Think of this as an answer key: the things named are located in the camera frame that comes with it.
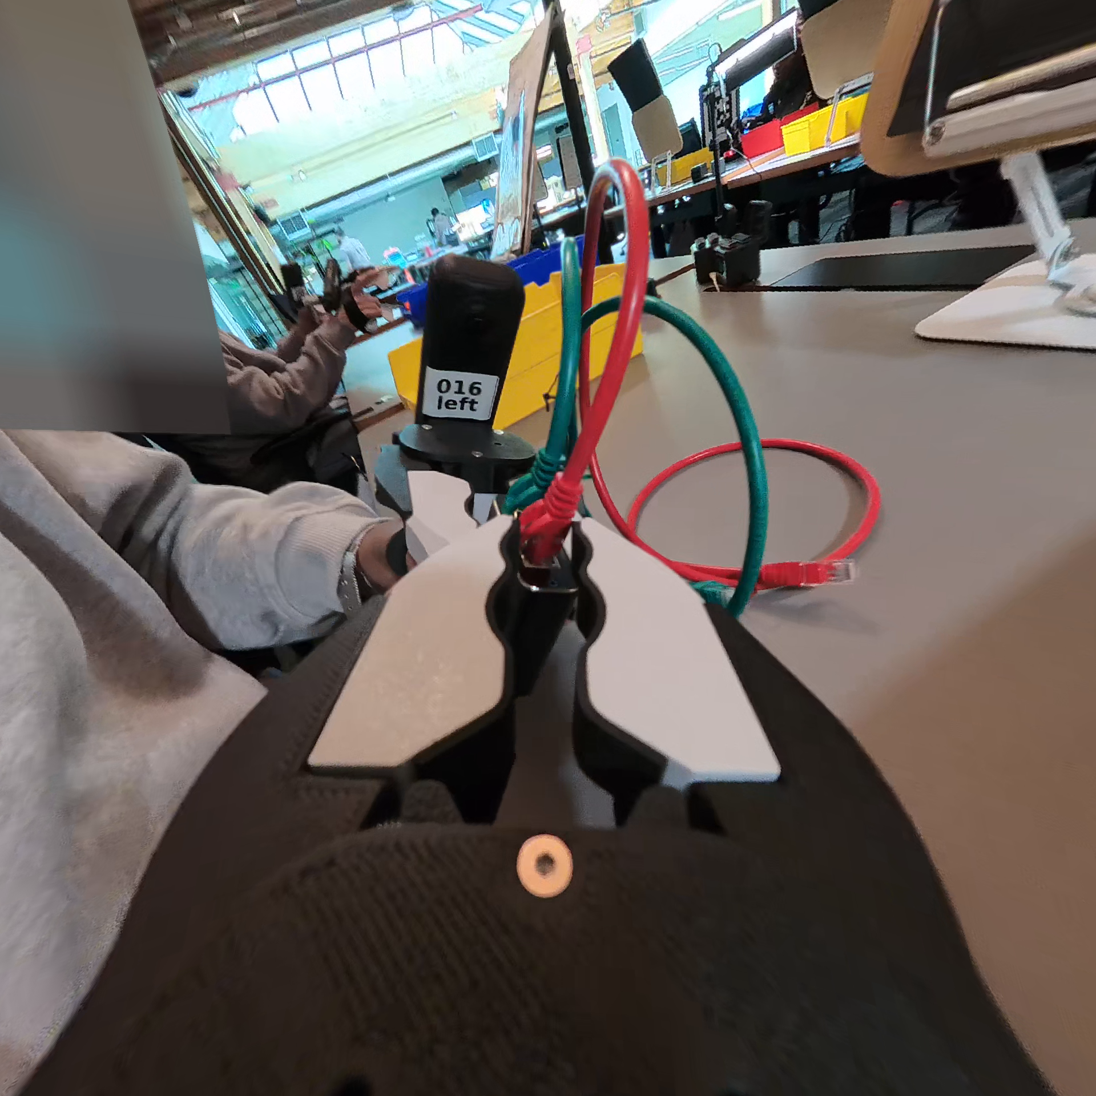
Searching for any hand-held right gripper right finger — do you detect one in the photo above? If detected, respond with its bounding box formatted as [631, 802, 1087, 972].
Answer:
[571, 514, 785, 824]

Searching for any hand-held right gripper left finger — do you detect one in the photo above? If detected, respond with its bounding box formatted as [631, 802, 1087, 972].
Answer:
[307, 514, 526, 824]

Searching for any black port block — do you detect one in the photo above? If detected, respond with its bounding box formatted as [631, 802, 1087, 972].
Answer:
[499, 546, 582, 697]

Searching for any red network cable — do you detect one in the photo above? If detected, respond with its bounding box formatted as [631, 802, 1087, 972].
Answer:
[516, 159, 884, 593]

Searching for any green network cable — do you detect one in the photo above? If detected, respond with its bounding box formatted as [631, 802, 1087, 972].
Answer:
[504, 237, 769, 620]

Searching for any person's left forearm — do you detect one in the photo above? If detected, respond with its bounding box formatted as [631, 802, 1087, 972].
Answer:
[175, 479, 384, 653]

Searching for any person's left hand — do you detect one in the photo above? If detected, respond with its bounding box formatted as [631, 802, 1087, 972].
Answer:
[354, 522, 419, 597]

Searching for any yellow plastic bin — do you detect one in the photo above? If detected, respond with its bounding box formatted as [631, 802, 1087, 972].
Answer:
[388, 259, 648, 432]

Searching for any blue plastic bin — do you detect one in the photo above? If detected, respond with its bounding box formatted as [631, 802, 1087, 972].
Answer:
[396, 233, 590, 330]

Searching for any wooden display board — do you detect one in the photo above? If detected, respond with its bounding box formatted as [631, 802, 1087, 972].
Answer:
[491, 6, 560, 259]

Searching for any yellow storage bin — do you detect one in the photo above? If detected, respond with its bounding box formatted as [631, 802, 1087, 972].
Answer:
[653, 146, 718, 186]
[779, 92, 869, 160]

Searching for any black device box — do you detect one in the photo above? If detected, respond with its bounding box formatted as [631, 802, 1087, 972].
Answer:
[691, 198, 775, 295]

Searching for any wooden workbench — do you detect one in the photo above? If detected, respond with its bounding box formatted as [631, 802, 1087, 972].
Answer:
[642, 132, 867, 252]

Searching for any red storage bin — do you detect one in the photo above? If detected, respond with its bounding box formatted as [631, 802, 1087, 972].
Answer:
[736, 107, 812, 160]

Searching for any black table mat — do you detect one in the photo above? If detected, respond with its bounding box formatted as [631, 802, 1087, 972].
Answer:
[769, 244, 1039, 293]

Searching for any white tablet stand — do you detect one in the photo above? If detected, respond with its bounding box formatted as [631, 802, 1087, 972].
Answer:
[914, 103, 1096, 353]

